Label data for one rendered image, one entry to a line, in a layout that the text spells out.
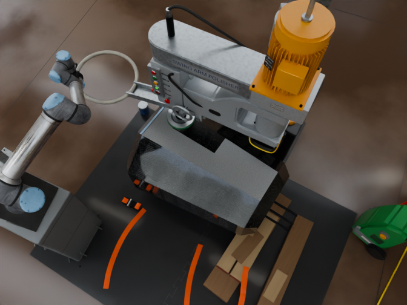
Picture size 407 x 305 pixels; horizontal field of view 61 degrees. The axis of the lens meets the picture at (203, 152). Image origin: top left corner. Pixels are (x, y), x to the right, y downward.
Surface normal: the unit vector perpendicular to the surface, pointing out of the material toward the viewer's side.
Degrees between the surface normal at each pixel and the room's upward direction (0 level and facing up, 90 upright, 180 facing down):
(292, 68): 0
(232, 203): 45
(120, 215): 0
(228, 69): 0
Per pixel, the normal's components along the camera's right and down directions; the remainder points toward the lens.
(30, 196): 0.75, -0.04
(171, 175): -0.36, 0.25
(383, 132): 0.00, -0.42
